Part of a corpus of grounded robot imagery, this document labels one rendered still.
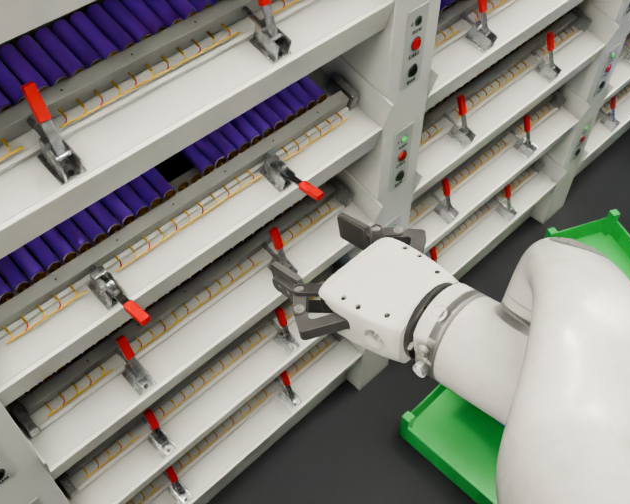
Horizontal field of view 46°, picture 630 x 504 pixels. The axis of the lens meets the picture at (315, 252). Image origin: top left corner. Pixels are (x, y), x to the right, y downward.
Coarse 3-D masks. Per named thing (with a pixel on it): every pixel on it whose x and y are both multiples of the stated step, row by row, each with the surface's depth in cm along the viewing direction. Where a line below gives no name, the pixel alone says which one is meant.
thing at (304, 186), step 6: (282, 168) 95; (282, 174) 95; (288, 174) 95; (288, 180) 95; (294, 180) 94; (300, 180) 94; (300, 186) 93; (306, 186) 93; (312, 186) 93; (306, 192) 93; (312, 192) 92; (318, 192) 92; (318, 198) 92
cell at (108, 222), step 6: (96, 204) 88; (102, 204) 89; (90, 210) 88; (96, 210) 88; (102, 210) 88; (96, 216) 88; (102, 216) 88; (108, 216) 88; (102, 222) 88; (108, 222) 88; (114, 222) 88; (108, 228) 88
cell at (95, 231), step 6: (84, 210) 88; (72, 216) 88; (78, 216) 87; (84, 216) 87; (90, 216) 88; (78, 222) 87; (84, 222) 87; (90, 222) 87; (84, 228) 87; (90, 228) 87; (96, 228) 87; (90, 234) 87; (96, 234) 87
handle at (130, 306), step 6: (108, 288) 84; (114, 288) 84; (114, 294) 83; (120, 294) 83; (120, 300) 82; (126, 300) 82; (132, 300) 82; (126, 306) 81; (132, 306) 81; (138, 306) 81; (132, 312) 81; (138, 312) 81; (144, 312) 81; (138, 318) 80; (144, 318) 80; (144, 324) 80
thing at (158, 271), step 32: (352, 96) 103; (352, 128) 104; (288, 160) 99; (320, 160) 100; (352, 160) 106; (256, 192) 96; (288, 192) 97; (192, 224) 92; (224, 224) 93; (256, 224) 97; (128, 256) 88; (160, 256) 89; (192, 256) 90; (128, 288) 86; (160, 288) 89; (32, 320) 82; (64, 320) 83; (96, 320) 84; (0, 352) 80; (32, 352) 81; (64, 352) 82; (0, 384) 78; (32, 384) 83
